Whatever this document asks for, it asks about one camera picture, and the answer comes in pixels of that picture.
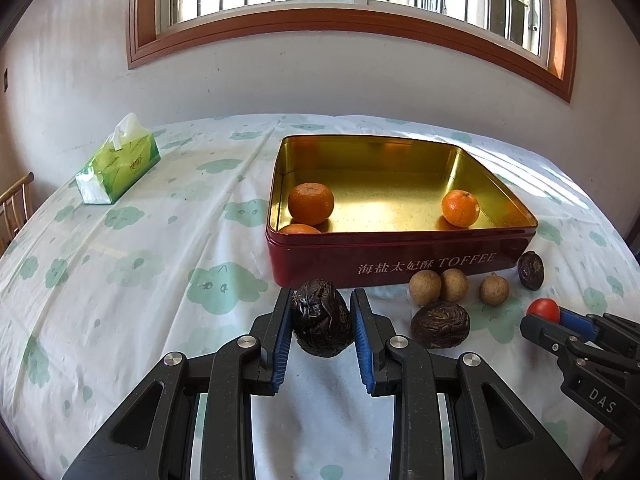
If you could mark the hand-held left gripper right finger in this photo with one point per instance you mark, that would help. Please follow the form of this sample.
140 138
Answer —
362 350

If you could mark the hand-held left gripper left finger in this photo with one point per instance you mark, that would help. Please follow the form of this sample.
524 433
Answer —
280 360

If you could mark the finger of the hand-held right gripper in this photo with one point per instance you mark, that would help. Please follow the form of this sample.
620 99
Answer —
537 330
575 320

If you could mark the red cherry tomato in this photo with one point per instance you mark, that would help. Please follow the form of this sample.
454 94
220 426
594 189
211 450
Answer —
545 309

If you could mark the dark wrinkled passion fruit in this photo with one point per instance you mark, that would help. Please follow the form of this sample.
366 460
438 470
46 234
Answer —
440 325
531 271
320 317

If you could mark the tan longan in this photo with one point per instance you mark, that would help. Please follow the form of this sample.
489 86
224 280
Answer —
455 285
425 287
494 290

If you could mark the orange mandarin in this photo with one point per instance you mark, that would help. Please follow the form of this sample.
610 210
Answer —
460 208
299 229
310 203

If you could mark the red and gold tin box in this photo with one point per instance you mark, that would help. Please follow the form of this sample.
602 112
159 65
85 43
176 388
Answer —
380 210

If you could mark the green tissue pack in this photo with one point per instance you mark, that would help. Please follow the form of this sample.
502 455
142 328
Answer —
120 170

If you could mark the light wooden chair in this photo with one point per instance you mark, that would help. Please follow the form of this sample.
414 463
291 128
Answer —
15 200

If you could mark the brown framed barred window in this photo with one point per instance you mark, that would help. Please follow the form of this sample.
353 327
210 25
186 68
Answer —
300 25

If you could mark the dark wall switch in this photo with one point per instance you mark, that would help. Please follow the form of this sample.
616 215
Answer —
5 79

